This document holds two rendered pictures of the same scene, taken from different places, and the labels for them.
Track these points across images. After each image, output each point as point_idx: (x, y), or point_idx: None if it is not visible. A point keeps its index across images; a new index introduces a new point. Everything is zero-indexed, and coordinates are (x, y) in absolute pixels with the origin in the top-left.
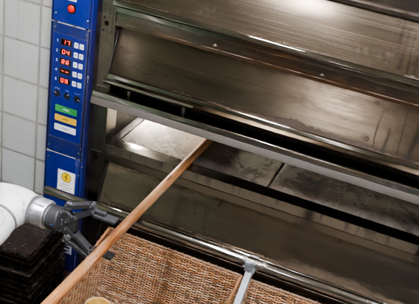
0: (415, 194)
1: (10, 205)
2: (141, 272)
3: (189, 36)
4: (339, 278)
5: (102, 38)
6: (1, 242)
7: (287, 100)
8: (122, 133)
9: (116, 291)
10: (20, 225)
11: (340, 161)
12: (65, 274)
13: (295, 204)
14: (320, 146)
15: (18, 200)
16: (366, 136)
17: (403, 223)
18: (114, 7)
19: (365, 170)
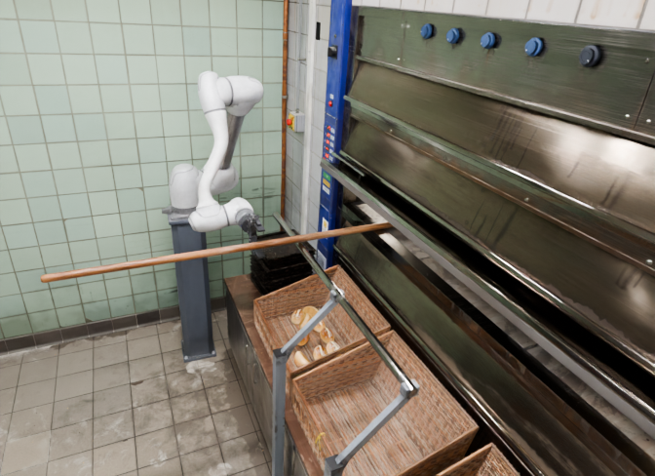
0: (469, 276)
1: (228, 208)
2: None
3: (379, 124)
4: (443, 354)
5: (345, 126)
6: (212, 227)
7: (424, 180)
8: (363, 202)
9: (337, 312)
10: (234, 223)
11: (447, 241)
12: (319, 292)
13: (425, 276)
14: None
15: (234, 207)
16: (467, 219)
17: (510, 325)
18: (350, 102)
19: (460, 252)
